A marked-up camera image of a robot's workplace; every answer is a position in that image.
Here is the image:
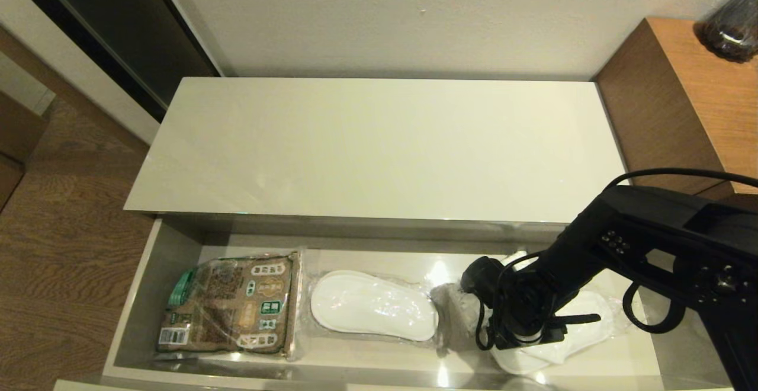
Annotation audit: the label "grey cabinet drawer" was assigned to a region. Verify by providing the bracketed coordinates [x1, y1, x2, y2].
[53, 213, 758, 391]

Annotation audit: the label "brown packaged bag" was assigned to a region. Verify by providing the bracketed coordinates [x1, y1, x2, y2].
[155, 252, 303, 361]

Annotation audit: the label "dark door panel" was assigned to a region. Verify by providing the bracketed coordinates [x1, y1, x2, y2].
[18, 0, 221, 123]

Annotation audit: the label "white door frame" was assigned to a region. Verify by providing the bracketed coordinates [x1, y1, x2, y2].
[0, 0, 162, 146]

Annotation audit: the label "grey glossy cabinet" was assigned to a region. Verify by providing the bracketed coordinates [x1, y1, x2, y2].
[124, 76, 628, 224]

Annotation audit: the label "dark glass vase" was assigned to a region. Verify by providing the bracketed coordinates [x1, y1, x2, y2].
[699, 0, 758, 63]

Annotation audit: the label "brown wooden side table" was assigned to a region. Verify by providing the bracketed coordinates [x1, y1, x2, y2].
[594, 16, 758, 202]

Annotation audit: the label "white slippers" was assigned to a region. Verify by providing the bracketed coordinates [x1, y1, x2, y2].
[489, 252, 628, 376]
[302, 268, 442, 344]

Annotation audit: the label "patterned tissue pack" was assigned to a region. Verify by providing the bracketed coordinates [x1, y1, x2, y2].
[431, 252, 528, 350]

